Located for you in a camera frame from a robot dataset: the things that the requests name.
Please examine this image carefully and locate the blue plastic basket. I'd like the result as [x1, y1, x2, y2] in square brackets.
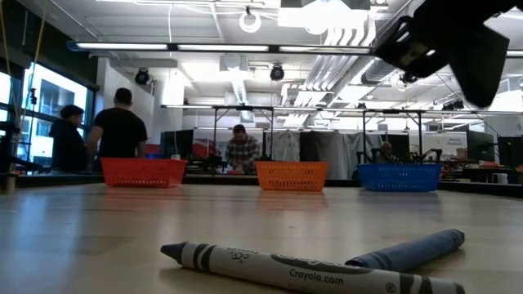
[355, 163, 443, 193]

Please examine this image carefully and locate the large window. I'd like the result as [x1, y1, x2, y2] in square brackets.
[0, 60, 98, 173]

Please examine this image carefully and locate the black background rig frame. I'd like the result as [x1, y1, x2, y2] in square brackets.
[211, 105, 275, 175]
[360, 108, 425, 164]

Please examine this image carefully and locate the black overhead light bar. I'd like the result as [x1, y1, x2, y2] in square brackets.
[66, 39, 523, 59]

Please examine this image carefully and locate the red plastic basket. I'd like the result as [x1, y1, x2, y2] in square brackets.
[100, 157, 189, 189]

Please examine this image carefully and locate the blue crayon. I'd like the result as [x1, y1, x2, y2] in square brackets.
[345, 228, 467, 274]

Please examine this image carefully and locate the orange plastic basket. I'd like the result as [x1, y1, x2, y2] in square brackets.
[253, 160, 329, 193]

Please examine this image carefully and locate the black monitor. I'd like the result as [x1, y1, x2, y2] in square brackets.
[497, 136, 523, 168]
[160, 129, 195, 161]
[467, 129, 496, 163]

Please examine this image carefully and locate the gray crayon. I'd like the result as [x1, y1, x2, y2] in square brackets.
[159, 240, 467, 294]

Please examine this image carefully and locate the white ring lamp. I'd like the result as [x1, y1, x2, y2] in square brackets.
[238, 11, 262, 34]

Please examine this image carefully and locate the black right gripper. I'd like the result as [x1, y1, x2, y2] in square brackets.
[373, 0, 523, 109]

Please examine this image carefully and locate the gray curtain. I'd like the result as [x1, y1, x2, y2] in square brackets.
[299, 129, 371, 180]

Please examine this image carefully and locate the person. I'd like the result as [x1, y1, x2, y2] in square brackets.
[223, 123, 262, 175]
[47, 104, 88, 173]
[376, 140, 400, 165]
[84, 87, 150, 161]

